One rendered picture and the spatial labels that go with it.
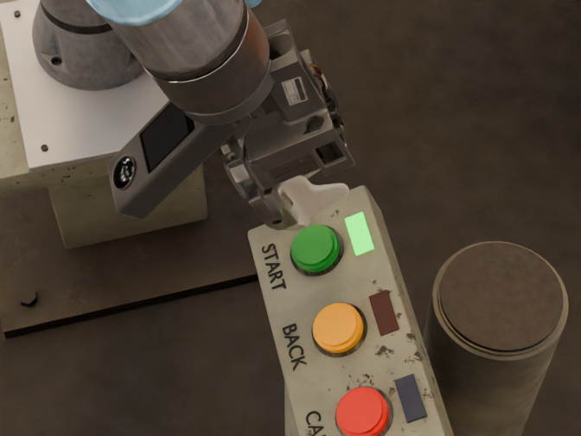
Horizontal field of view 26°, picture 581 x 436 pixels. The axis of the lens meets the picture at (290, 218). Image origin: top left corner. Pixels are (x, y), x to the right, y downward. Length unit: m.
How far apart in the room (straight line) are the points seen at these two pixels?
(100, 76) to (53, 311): 0.36
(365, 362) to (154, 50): 0.35
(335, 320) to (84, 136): 0.57
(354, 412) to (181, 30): 0.36
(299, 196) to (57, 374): 0.81
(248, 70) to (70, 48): 0.72
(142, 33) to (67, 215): 0.95
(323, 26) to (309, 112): 1.13
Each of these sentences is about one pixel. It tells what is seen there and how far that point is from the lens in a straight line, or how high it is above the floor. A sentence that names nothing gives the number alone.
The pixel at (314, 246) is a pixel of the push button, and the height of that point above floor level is 0.61.
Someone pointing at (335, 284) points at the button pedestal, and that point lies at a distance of 1.02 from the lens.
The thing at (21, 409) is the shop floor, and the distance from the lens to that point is 1.66.
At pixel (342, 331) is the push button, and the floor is 0.61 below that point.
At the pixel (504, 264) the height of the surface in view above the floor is 0.52.
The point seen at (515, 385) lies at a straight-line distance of 1.16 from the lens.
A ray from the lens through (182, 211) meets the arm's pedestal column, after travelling 1.71.
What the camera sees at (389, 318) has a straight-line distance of 0.99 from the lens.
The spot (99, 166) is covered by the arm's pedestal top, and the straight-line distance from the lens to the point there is 1.49.
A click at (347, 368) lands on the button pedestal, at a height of 0.60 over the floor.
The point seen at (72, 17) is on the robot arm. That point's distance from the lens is 1.44.
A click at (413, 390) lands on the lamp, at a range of 0.97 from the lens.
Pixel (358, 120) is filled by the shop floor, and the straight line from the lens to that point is 1.86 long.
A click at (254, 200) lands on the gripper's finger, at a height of 0.76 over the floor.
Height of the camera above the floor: 1.49
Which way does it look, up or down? 58 degrees down
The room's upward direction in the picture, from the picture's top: straight up
